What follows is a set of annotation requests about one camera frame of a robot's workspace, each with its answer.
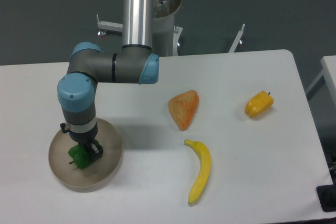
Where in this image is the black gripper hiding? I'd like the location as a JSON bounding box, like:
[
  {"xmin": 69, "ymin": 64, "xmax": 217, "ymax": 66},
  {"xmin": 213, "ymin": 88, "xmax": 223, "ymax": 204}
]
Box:
[{"xmin": 60, "ymin": 123, "xmax": 103, "ymax": 162}]

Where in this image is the green toy bell pepper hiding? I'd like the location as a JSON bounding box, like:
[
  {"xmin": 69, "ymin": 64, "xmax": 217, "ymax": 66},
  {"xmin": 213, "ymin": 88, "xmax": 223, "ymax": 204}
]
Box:
[{"xmin": 68, "ymin": 144, "xmax": 93, "ymax": 169}]

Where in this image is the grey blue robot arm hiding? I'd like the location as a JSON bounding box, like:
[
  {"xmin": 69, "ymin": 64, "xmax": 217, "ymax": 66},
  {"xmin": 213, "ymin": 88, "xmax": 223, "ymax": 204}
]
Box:
[{"xmin": 57, "ymin": 0, "xmax": 159, "ymax": 163}]

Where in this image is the beige round plate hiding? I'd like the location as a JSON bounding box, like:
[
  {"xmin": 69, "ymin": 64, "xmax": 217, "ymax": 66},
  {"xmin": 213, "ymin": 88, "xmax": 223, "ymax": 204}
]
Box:
[{"xmin": 48, "ymin": 119, "xmax": 122, "ymax": 192}]

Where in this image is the yellow toy bell pepper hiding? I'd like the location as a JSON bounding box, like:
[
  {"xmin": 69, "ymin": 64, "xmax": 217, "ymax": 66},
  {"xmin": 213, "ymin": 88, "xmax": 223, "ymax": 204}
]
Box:
[{"xmin": 244, "ymin": 90, "xmax": 274, "ymax": 118}]

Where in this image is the orange toy bread wedge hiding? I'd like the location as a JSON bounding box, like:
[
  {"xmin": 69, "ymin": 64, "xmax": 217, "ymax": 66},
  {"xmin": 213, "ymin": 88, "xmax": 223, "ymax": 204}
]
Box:
[{"xmin": 168, "ymin": 90, "xmax": 199, "ymax": 131}]

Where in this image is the yellow toy banana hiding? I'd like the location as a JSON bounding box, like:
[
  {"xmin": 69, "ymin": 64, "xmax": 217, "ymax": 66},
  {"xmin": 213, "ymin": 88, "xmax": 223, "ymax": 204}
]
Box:
[{"xmin": 184, "ymin": 140, "xmax": 212, "ymax": 205}]

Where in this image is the black device at edge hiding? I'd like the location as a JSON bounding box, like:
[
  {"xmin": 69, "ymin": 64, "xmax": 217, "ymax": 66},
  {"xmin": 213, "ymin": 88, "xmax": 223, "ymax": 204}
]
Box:
[{"xmin": 316, "ymin": 184, "xmax": 335, "ymax": 212}]

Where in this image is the white side table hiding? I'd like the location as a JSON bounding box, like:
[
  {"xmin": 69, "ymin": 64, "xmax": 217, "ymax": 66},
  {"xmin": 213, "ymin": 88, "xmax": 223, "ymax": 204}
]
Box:
[{"xmin": 305, "ymin": 55, "xmax": 336, "ymax": 104}]

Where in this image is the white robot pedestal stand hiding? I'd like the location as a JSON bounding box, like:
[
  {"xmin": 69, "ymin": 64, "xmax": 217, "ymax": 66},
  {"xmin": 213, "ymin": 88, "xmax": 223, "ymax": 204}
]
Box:
[{"xmin": 94, "ymin": 0, "xmax": 246, "ymax": 57}]

